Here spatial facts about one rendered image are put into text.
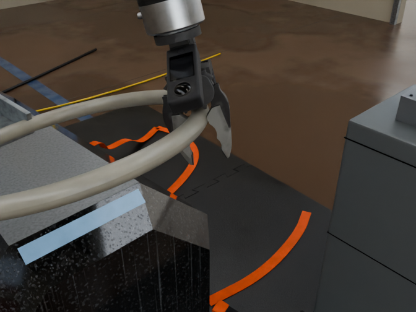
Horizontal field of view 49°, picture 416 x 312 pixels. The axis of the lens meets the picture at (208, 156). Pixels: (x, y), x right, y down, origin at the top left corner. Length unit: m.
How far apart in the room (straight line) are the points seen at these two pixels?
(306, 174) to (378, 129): 1.34
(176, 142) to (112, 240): 0.50
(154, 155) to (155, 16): 0.20
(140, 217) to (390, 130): 0.72
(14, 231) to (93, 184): 0.51
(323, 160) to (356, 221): 1.32
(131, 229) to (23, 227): 0.24
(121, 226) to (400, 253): 0.82
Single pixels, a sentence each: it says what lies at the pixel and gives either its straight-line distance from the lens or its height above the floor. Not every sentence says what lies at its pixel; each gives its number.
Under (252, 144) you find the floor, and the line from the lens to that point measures 2.88.
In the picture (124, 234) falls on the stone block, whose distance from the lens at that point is 1.09.
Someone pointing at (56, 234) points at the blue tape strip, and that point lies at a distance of 1.05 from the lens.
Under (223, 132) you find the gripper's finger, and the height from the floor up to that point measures 1.10.
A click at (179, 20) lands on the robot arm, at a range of 0.66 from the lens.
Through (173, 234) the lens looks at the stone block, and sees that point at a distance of 1.19.
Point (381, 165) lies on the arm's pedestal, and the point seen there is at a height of 0.75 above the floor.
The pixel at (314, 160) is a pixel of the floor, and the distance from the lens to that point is 2.78.
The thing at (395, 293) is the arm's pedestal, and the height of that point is 0.35.
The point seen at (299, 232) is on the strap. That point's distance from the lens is 2.21.
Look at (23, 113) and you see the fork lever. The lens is 1.01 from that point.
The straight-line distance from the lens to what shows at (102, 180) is 0.57.
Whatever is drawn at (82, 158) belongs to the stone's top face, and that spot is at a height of 0.80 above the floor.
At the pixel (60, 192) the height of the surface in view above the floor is 1.13.
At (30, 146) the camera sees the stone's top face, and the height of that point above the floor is 0.80.
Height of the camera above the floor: 1.45
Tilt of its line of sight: 32 degrees down
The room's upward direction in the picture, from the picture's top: straight up
